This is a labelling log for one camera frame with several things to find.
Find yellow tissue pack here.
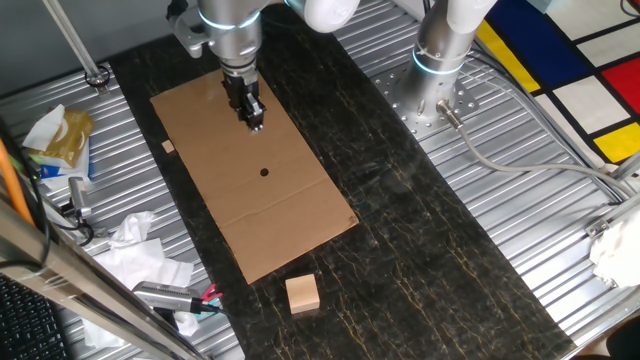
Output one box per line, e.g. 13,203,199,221
42,108,96,170

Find colourful squares mat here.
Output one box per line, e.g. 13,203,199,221
474,0,640,166

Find orange tube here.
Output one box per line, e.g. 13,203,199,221
0,137,36,226

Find teal spring clip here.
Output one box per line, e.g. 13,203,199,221
193,297,224,318

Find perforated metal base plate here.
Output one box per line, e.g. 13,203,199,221
372,64,480,141

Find black keyboard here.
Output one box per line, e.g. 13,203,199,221
0,273,71,360

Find aluminium frame profile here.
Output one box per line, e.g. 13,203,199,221
583,149,640,241

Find crumpled white tissue paper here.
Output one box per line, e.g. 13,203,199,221
79,210,201,350

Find black round object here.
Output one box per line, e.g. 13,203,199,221
605,318,640,360

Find aluminium tripod pole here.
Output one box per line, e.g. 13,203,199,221
42,0,112,96

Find large wooden block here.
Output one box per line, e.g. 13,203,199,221
284,273,322,316

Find small silver camera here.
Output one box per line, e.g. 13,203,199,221
67,176,94,220

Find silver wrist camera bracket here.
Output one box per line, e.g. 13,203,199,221
166,0,216,59

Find black camera clamp with cable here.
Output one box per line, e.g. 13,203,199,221
49,199,97,247

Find silver depth camera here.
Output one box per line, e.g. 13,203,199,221
131,280,204,315

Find steel frame bar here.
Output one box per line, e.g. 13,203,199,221
0,197,211,360

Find brown cardboard sheet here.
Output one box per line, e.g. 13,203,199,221
149,68,360,285

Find blue white tissue packet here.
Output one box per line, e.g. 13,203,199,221
37,144,94,191

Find red spring clip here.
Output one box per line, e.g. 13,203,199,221
200,283,225,304

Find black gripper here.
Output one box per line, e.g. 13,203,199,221
222,69,266,132

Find grey cable with metal plug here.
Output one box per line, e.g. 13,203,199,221
435,98,639,199

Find white tissue sheet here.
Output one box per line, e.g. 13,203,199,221
21,103,67,152

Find white crumpled cloth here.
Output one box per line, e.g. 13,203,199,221
588,209,640,290

